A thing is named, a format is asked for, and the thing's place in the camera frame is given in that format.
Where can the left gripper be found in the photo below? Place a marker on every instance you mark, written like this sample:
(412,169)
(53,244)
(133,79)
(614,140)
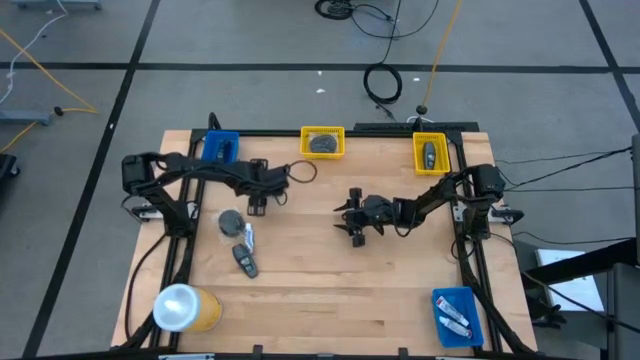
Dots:
(256,182)

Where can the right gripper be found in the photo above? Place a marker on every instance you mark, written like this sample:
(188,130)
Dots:
(372,212)

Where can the dark blue packet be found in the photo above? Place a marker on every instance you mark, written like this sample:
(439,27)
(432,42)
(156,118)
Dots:
(220,150)
(229,149)

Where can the small white tube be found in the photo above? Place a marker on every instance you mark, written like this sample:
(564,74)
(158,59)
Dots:
(249,237)

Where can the dark grey oval case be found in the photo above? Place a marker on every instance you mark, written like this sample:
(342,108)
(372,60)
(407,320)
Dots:
(245,261)
(429,156)

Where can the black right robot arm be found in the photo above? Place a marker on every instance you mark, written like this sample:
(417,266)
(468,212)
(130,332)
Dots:
(429,197)

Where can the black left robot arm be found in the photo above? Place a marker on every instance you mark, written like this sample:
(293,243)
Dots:
(200,167)

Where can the yellow mesh basket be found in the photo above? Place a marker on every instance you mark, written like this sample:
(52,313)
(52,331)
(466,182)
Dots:
(417,150)
(303,150)

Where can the blue plastic bin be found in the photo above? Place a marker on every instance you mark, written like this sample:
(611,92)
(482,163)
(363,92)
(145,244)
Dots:
(467,300)
(207,147)

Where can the black stand pole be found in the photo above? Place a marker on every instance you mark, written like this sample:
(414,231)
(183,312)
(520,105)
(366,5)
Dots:
(422,109)

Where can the black table edge clamp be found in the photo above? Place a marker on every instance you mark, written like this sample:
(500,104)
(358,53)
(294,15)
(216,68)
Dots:
(258,351)
(403,352)

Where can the yellow canister with white lid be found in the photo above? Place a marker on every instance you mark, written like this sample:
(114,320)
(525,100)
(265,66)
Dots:
(182,307)

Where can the white sheet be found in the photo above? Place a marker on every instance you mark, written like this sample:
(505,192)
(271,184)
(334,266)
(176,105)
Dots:
(575,295)

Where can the grey stand base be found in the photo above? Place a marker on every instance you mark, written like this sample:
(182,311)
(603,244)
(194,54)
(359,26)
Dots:
(25,117)
(55,4)

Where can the black caster wheel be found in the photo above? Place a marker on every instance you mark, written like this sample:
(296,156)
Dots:
(7,166)

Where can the black aluminium table frame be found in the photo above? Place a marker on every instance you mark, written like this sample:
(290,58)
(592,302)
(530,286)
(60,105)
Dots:
(280,133)

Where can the black bracket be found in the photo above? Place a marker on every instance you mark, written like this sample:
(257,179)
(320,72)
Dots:
(547,315)

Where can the black frame beam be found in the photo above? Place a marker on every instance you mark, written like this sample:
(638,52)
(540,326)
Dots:
(590,260)

